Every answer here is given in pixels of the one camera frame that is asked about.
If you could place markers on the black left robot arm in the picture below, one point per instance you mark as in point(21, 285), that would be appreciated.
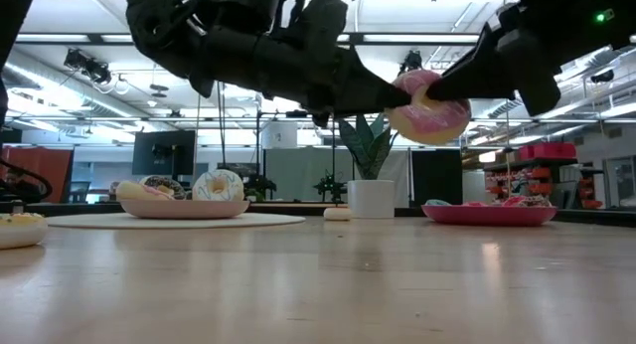
point(159, 26)

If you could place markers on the black monitor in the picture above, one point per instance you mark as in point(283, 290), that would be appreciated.
point(164, 152)

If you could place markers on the white cylinder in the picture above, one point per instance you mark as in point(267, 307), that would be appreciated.
point(474, 185)

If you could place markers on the grey partition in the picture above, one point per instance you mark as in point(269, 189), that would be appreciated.
point(308, 172)

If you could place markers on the black background robot arm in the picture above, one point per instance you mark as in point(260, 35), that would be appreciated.
point(328, 185)

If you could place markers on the grey glass door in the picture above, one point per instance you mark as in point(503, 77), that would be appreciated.
point(621, 180)

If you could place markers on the large white blue-striped donut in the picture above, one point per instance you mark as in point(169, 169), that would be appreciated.
point(204, 190)

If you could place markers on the magenta plate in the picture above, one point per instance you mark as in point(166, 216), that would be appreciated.
point(489, 216)

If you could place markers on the green plant in white pot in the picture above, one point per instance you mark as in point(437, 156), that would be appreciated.
point(371, 200)

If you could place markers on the dark leafy background plant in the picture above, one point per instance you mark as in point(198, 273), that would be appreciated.
point(259, 187)

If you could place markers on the black storage shelf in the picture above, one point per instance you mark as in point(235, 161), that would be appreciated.
point(541, 175)

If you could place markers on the red storage bins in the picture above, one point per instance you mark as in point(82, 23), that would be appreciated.
point(551, 150)

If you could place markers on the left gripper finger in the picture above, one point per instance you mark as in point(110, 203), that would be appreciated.
point(367, 93)

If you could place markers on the small yellow frosted donut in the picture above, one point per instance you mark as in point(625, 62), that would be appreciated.
point(20, 234)

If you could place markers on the small red frosted donut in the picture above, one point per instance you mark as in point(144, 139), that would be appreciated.
point(475, 204)

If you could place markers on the black ceiling-mounted camera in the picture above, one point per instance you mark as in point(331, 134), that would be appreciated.
point(602, 76)
point(87, 65)
point(411, 60)

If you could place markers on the orange partition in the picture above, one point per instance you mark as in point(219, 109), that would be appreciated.
point(49, 170)

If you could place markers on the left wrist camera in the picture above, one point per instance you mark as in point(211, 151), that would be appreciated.
point(323, 21)

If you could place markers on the small blue frosted donut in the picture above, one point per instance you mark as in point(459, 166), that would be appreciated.
point(437, 203)

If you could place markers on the white round woven placemat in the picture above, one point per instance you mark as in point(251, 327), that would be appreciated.
point(278, 221)

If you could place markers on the large pink sprinkled donut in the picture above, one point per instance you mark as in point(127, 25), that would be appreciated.
point(432, 125)

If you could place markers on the black panel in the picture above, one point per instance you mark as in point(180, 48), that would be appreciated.
point(436, 177)

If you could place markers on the person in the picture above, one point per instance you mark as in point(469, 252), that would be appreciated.
point(20, 187)

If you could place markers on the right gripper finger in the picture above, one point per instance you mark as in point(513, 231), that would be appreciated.
point(487, 75)

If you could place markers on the large plain pink donut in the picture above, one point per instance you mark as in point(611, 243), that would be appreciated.
point(131, 191)

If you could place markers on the light pink plate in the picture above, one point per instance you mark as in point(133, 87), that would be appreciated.
point(184, 210)

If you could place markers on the large chocolate frosted donut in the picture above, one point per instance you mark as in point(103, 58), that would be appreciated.
point(171, 185)

